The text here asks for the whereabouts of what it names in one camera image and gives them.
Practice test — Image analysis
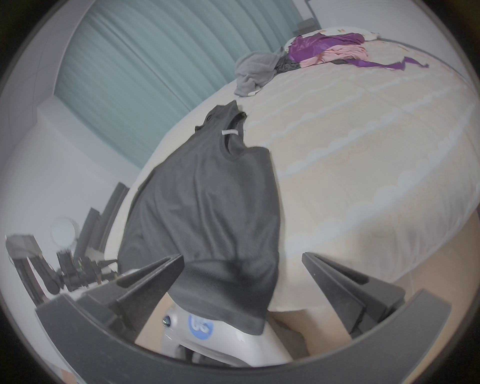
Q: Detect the bed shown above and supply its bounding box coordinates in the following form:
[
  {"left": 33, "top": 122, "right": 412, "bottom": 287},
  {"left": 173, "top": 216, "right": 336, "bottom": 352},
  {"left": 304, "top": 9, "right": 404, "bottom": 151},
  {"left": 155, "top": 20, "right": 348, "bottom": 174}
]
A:
[{"left": 102, "top": 0, "right": 480, "bottom": 314}]

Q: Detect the white printed pillow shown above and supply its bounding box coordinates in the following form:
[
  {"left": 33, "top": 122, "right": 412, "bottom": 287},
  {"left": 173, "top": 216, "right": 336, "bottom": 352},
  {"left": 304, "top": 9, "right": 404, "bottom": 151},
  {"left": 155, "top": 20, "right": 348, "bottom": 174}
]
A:
[{"left": 283, "top": 26, "right": 380, "bottom": 53}]

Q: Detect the blue-green curtain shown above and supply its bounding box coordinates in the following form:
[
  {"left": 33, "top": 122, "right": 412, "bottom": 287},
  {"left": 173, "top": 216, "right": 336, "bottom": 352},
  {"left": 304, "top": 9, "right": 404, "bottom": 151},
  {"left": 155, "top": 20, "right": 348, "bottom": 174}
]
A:
[{"left": 54, "top": 0, "right": 304, "bottom": 169}]

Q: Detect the black glossy garment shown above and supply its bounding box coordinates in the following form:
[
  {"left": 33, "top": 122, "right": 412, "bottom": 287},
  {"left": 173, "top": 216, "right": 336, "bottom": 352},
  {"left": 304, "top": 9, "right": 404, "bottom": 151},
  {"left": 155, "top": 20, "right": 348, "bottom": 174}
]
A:
[{"left": 275, "top": 56, "right": 301, "bottom": 74}]

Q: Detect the grey garment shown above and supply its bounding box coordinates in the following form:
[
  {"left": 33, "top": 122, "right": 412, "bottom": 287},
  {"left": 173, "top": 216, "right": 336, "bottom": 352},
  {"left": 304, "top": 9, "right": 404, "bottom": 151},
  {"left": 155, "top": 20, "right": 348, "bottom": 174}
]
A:
[{"left": 234, "top": 50, "right": 286, "bottom": 97}]

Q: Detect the pink garment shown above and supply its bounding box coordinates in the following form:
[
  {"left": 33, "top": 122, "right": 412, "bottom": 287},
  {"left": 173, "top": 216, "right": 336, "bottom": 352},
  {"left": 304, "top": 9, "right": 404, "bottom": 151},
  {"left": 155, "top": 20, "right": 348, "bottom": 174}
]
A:
[{"left": 300, "top": 44, "right": 370, "bottom": 68}]

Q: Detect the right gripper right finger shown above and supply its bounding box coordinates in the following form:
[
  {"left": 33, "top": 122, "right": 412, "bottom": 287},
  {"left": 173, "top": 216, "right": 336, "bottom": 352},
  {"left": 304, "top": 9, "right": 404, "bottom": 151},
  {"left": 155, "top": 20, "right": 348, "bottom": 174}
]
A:
[{"left": 301, "top": 252, "right": 407, "bottom": 339}]

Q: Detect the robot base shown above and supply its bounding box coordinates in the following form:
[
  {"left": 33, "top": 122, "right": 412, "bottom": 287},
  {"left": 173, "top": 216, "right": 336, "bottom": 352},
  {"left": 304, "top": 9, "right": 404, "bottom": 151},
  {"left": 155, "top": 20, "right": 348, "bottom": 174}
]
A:
[{"left": 159, "top": 303, "right": 294, "bottom": 368}]

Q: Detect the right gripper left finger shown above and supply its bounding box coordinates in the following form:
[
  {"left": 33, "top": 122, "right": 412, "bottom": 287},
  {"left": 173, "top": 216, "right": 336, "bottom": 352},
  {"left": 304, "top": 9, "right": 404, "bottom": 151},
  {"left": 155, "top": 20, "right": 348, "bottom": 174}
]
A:
[{"left": 77, "top": 254, "right": 185, "bottom": 340}]

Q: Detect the purple satin garment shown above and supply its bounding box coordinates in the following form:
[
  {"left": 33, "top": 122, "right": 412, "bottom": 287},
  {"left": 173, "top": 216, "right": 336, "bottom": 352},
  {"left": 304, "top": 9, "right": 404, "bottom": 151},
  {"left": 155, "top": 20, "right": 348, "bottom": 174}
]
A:
[{"left": 288, "top": 33, "right": 430, "bottom": 72}]

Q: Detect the black T-shirt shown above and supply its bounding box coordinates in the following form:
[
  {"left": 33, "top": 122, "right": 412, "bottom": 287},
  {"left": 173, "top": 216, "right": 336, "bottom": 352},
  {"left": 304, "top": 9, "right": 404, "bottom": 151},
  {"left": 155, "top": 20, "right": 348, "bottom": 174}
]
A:
[{"left": 117, "top": 99, "right": 282, "bottom": 336}]

